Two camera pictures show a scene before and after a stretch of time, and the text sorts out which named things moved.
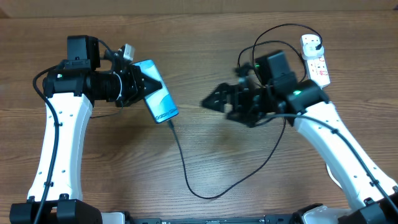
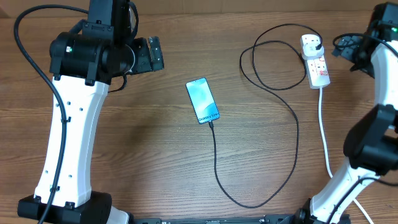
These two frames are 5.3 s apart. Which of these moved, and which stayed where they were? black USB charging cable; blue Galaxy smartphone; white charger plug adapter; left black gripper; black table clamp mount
Moved: blue Galaxy smartphone; black USB charging cable; left black gripper
Stayed: white charger plug adapter; black table clamp mount
